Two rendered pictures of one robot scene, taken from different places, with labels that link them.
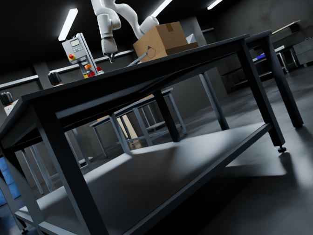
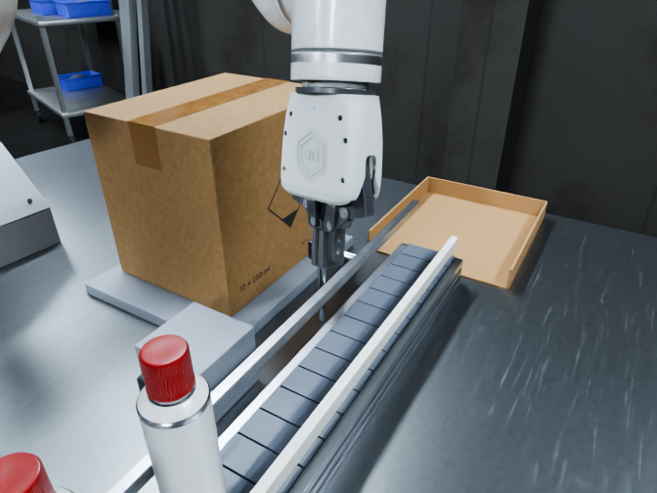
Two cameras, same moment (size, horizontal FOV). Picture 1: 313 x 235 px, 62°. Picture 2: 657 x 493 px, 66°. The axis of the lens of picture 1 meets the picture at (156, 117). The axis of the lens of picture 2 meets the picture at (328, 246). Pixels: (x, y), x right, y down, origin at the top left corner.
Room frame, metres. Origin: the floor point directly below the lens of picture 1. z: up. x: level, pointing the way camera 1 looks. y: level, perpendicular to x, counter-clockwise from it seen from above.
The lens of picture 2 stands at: (2.07, 0.55, 1.32)
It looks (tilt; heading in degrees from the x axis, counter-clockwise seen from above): 30 degrees down; 249
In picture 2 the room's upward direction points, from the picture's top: straight up
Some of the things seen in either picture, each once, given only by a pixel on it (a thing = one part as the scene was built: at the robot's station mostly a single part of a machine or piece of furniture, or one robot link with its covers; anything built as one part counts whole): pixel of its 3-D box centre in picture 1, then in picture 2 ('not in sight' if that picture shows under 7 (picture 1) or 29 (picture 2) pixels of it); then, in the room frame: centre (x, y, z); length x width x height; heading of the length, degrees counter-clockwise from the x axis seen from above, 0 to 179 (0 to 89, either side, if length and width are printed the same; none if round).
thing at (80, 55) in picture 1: (75, 50); not in sight; (2.43, 0.44, 1.38); 0.17 x 0.10 x 0.19; 94
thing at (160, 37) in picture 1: (162, 50); (227, 181); (1.95, -0.24, 0.99); 0.30 x 0.24 x 0.27; 38
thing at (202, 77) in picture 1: (217, 107); not in sight; (2.27, -0.52, 0.39); 0.86 x 0.83 x 0.79; 31
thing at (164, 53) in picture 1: (166, 59); (461, 224); (1.51, -0.18, 0.85); 0.30 x 0.26 x 0.04; 39
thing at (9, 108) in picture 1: (11, 110); not in sight; (2.05, 1.02, 1.04); 0.09 x 0.09 x 0.29
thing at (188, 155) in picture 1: (113, 153); not in sight; (2.13, 0.44, 0.40); 2.04 x 1.44 x 0.81; 39
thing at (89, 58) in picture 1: (93, 68); not in sight; (2.42, 0.35, 1.16); 0.04 x 0.04 x 0.67; 39
